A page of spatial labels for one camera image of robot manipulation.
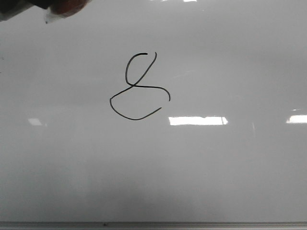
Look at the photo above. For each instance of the white whiteboard with aluminium frame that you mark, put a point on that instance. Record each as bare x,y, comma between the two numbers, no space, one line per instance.
153,114

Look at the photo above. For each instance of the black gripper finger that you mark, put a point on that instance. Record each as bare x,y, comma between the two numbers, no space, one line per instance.
11,8

